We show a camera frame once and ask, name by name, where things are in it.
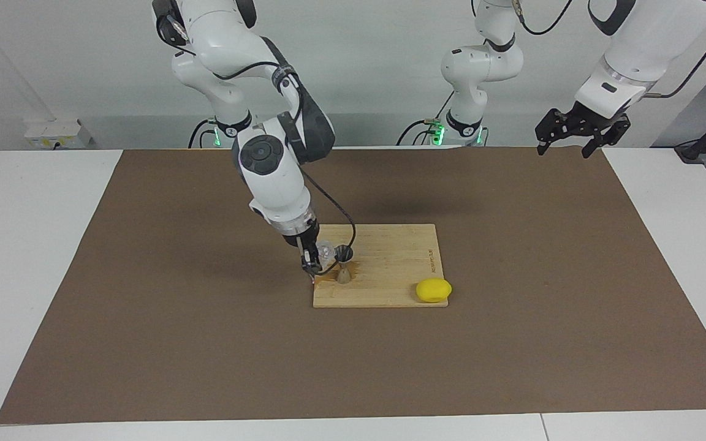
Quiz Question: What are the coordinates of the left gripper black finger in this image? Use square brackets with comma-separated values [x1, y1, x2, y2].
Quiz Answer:
[535, 108, 576, 157]
[582, 115, 631, 159]

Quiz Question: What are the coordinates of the steel double jigger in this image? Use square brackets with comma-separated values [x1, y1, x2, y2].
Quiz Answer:
[335, 244, 355, 286]

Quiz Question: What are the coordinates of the wooden cutting board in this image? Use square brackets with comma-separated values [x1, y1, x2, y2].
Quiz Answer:
[307, 224, 450, 309]

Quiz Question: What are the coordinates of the brown paper table mat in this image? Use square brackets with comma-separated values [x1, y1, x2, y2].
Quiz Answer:
[0, 146, 706, 425]

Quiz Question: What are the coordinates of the yellow lemon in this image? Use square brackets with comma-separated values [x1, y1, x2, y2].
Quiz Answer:
[416, 278, 453, 304]

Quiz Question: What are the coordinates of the white power socket box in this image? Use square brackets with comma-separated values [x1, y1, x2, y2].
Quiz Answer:
[24, 119, 93, 149]

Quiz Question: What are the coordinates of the black left base cable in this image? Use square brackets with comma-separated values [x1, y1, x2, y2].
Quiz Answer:
[396, 91, 455, 146]

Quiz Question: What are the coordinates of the black base cable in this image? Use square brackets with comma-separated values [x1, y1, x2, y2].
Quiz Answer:
[396, 91, 455, 146]
[189, 119, 219, 149]

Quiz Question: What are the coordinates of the black right base cable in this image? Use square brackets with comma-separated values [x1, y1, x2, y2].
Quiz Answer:
[189, 119, 219, 149]

